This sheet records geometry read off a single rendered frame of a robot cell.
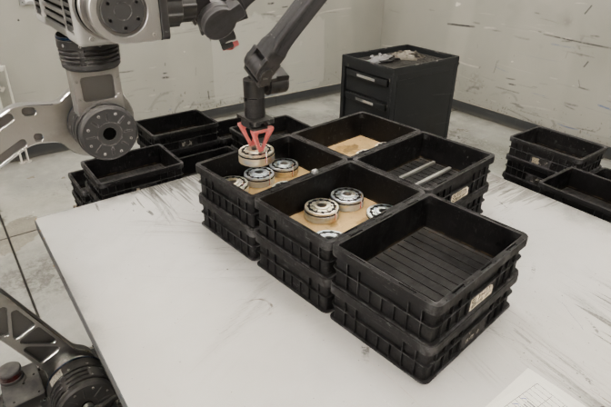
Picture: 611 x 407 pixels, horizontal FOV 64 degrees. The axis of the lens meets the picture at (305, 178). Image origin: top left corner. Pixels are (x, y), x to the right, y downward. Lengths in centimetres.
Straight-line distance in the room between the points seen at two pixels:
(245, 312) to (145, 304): 26
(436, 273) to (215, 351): 57
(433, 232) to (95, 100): 96
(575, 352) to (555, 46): 355
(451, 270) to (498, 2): 384
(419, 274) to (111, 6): 90
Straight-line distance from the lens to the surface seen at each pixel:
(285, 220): 127
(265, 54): 128
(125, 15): 102
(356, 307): 119
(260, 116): 136
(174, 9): 105
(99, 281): 153
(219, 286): 142
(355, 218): 147
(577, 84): 463
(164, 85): 449
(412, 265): 130
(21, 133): 139
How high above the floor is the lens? 158
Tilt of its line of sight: 26 degrees down
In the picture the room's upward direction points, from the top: 1 degrees clockwise
